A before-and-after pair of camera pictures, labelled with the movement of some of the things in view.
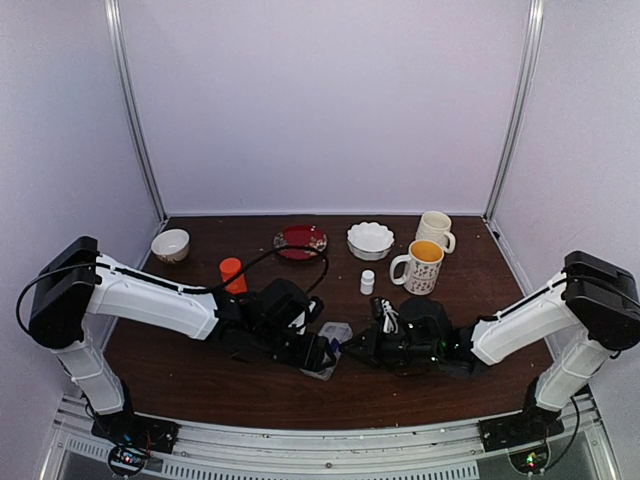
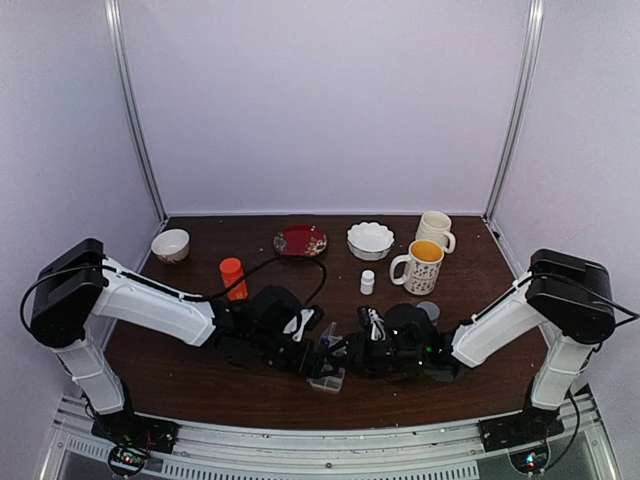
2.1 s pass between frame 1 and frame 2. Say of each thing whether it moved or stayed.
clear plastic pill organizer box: moved
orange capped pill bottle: stayed
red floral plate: stayed
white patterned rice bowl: stayed
